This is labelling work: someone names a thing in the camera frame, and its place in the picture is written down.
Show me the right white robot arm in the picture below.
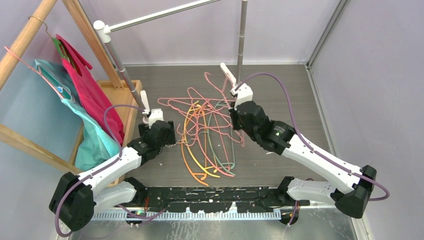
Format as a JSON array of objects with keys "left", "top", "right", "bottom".
[{"left": 228, "top": 101, "right": 377, "bottom": 219}]

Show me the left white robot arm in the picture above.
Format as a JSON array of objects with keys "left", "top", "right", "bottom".
[{"left": 48, "top": 120, "right": 176, "bottom": 237}]

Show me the orange plastic hanger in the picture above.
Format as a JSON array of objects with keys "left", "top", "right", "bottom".
[{"left": 181, "top": 105, "right": 209, "bottom": 187}]

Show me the yellow plastic hanger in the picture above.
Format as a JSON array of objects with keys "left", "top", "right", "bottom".
[{"left": 181, "top": 101, "right": 220, "bottom": 187}]

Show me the wooden clothes rack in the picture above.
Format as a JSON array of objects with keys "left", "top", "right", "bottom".
[{"left": 0, "top": 0, "right": 143, "bottom": 188}]

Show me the teal t-shirt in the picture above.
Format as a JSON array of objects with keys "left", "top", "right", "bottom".
[{"left": 34, "top": 59, "right": 120, "bottom": 171}]

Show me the red t-shirt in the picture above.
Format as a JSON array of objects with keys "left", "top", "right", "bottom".
[{"left": 56, "top": 34, "right": 125, "bottom": 145}]

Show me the silver metal clothes rack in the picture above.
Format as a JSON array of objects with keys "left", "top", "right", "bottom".
[{"left": 110, "top": 0, "right": 242, "bottom": 108}]

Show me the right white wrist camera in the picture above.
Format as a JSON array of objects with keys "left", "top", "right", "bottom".
[{"left": 230, "top": 83, "right": 253, "bottom": 109}]

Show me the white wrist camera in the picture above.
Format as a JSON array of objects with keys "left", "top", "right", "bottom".
[
  {"left": 147, "top": 108, "right": 164, "bottom": 128},
  {"left": 230, "top": 83, "right": 253, "bottom": 109}
]

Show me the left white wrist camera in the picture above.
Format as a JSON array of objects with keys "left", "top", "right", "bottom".
[{"left": 147, "top": 108, "right": 164, "bottom": 128}]

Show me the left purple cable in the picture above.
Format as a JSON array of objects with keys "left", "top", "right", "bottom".
[{"left": 54, "top": 103, "right": 152, "bottom": 238}]

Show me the purple cable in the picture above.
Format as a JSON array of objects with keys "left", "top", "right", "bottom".
[
  {"left": 238, "top": 72, "right": 390, "bottom": 227},
  {"left": 54, "top": 103, "right": 152, "bottom": 238}
]

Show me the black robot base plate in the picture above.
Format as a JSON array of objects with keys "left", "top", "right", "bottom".
[{"left": 123, "top": 185, "right": 310, "bottom": 224}]

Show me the pink wire hanger with shirt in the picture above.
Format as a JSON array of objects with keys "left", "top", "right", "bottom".
[{"left": 4, "top": 46, "right": 73, "bottom": 100}]

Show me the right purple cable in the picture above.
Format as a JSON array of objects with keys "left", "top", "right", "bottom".
[{"left": 238, "top": 72, "right": 390, "bottom": 227}]

